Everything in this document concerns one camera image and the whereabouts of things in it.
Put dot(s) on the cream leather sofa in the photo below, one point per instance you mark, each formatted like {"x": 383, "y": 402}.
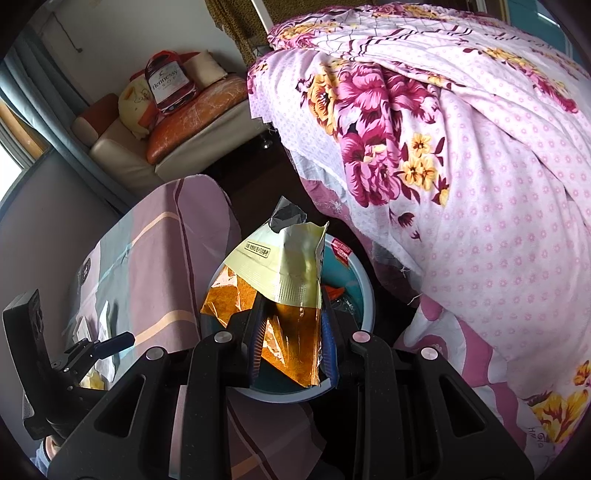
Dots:
{"x": 124, "y": 152}

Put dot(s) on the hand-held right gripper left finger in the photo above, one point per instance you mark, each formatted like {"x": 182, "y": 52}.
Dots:
{"x": 256, "y": 341}

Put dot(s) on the orange wrapper scrap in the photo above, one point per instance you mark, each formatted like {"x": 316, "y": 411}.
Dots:
{"x": 334, "y": 292}

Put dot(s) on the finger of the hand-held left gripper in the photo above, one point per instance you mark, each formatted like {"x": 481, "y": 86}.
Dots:
{"x": 117, "y": 342}

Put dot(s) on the beige pillow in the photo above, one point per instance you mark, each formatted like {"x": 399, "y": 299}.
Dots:
{"x": 205, "y": 69}

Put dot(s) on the striped pink cloth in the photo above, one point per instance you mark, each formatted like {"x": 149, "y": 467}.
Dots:
{"x": 175, "y": 258}

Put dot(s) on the orange seat cushion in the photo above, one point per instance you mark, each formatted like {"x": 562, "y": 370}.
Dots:
{"x": 194, "y": 120}

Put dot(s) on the leopard print curtain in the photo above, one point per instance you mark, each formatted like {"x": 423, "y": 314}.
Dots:
{"x": 235, "y": 27}

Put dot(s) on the red gift bag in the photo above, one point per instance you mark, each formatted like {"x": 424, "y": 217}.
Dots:
{"x": 168, "y": 83}

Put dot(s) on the person's left forearm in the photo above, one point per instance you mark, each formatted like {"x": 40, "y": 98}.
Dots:
{"x": 54, "y": 450}

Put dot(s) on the yellow printed pillow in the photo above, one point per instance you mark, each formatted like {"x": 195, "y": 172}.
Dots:
{"x": 134, "y": 106}

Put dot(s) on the red label tag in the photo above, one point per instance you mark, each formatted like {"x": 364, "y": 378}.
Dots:
{"x": 342, "y": 253}

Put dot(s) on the clear plastic wrapper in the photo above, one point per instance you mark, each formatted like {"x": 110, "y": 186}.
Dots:
{"x": 346, "y": 307}

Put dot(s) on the yellow orange snack bag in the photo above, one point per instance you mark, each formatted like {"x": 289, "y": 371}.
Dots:
{"x": 281, "y": 267}

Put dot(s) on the floral pink blanket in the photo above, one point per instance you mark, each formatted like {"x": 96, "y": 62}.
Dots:
{"x": 461, "y": 161}

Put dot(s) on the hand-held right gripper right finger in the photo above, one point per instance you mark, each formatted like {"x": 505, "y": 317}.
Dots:
{"x": 328, "y": 341}

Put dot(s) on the grey curtain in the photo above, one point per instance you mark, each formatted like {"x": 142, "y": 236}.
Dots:
{"x": 55, "y": 115}

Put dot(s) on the teal plastic bin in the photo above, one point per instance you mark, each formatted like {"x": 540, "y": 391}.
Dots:
{"x": 358, "y": 295}

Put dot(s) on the window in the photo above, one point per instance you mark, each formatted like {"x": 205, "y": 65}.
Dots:
{"x": 14, "y": 152}

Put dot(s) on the yellow wrapper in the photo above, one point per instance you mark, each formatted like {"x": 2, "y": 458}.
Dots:
{"x": 94, "y": 382}

